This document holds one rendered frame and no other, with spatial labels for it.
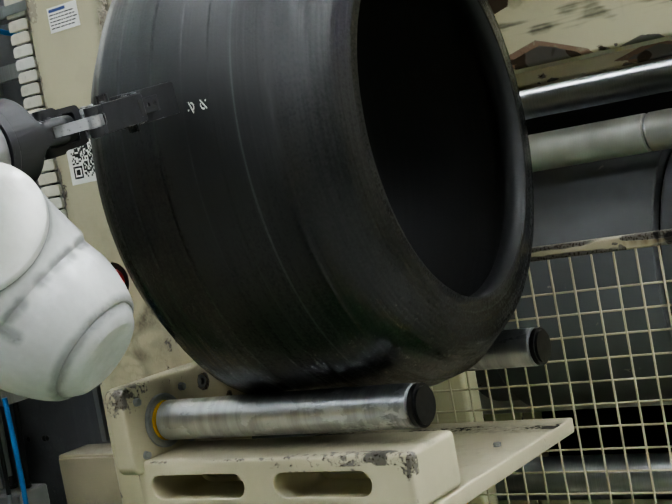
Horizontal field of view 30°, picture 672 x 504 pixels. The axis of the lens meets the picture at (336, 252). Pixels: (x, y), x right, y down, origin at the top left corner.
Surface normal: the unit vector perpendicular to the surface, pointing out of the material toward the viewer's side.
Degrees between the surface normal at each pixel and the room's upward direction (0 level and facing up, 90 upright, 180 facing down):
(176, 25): 61
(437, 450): 90
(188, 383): 90
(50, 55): 90
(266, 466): 90
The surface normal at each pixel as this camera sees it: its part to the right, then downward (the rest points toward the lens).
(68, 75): -0.55, 0.15
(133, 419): 0.82, -0.12
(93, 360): 0.82, 0.52
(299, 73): 0.18, -0.16
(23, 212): 0.68, -0.46
